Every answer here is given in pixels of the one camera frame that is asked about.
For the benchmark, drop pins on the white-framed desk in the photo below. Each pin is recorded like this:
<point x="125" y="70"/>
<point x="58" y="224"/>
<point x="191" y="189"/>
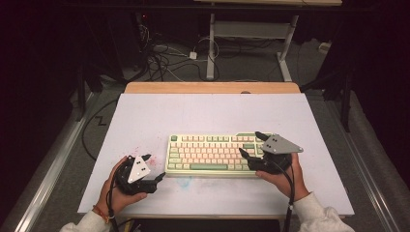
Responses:
<point x="251" y="29"/>

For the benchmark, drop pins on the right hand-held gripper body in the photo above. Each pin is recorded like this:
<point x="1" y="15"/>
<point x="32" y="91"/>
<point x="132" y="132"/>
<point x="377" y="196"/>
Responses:
<point x="278" y="146"/>

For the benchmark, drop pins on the person's right hand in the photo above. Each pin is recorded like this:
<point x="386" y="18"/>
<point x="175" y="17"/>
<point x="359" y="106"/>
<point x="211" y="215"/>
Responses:
<point x="290" y="183"/>

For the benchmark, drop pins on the green and cream keyboard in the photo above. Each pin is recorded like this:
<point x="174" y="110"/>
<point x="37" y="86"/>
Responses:
<point x="209" y="154"/>

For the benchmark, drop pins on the metal floor rail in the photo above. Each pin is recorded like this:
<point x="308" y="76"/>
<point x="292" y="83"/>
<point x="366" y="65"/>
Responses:
<point x="48" y="180"/>
<point x="364" y="170"/>

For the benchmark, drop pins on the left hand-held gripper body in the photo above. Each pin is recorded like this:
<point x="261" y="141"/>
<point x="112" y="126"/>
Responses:
<point x="138" y="170"/>

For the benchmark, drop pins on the white power adapter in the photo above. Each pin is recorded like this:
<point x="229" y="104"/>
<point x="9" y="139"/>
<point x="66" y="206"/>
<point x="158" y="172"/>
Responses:
<point x="193" y="55"/>

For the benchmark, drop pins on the black metal stand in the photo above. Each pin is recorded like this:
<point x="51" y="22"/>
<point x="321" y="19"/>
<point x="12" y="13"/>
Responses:
<point x="345" y="96"/>
<point x="82" y="93"/>

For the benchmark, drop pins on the person's left hand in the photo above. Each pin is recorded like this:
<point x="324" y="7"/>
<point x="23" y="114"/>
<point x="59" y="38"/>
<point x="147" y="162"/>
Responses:
<point x="111" y="196"/>

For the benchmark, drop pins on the white board sheet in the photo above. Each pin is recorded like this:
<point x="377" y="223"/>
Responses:
<point x="206" y="112"/>

